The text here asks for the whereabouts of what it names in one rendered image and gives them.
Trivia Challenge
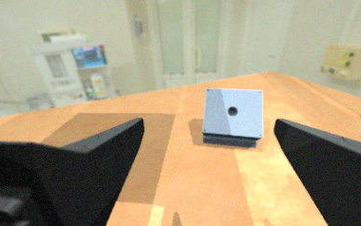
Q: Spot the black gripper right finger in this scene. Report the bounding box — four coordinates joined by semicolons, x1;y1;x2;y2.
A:
274;119;361;226

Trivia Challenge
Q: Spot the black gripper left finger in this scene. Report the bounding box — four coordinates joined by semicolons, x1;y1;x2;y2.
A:
0;118;144;226

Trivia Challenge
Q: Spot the grey sloped panel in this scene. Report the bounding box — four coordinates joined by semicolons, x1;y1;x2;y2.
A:
202;88;264;148

